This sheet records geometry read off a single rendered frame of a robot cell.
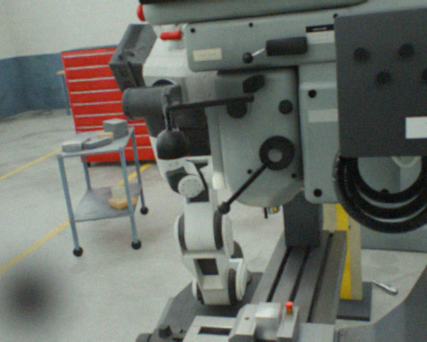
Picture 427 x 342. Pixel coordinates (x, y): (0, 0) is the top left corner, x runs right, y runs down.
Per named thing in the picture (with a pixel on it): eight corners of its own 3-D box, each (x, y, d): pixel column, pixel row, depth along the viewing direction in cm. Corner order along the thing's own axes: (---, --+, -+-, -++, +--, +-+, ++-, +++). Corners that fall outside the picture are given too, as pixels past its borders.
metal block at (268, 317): (256, 338, 124) (254, 315, 122) (261, 324, 129) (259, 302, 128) (279, 340, 122) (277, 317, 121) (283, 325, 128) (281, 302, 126)
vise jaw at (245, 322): (228, 347, 123) (227, 332, 122) (240, 317, 134) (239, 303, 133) (254, 349, 121) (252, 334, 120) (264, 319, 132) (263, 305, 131)
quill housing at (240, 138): (220, 214, 121) (204, 72, 112) (243, 184, 139) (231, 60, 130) (305, 216, 115) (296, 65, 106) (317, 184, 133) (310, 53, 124)
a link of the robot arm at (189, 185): (170, 205, 167) (152, 143, 156) (162, 184, 178) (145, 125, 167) (205, 194, 169) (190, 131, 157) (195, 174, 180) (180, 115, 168)
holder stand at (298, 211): (284, 246, 186) (280, 192, 181) (291, 221, 207) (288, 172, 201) (320, 246, 183) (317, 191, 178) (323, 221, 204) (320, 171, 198)
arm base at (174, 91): (127, 131, 160) (116, 96, 154) (144, 112, 170) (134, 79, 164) (174, 129, 155) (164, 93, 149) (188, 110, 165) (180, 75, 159)
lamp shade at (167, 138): (157, 153, 126) (153, 127, 124) (187, 149, 127) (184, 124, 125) (157, 161, 119) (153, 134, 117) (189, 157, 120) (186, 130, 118)
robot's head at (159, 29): (157, 43, 164) (150, 19, 157) (181, 25, 168) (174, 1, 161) (172, 51, 161) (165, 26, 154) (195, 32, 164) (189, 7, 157)
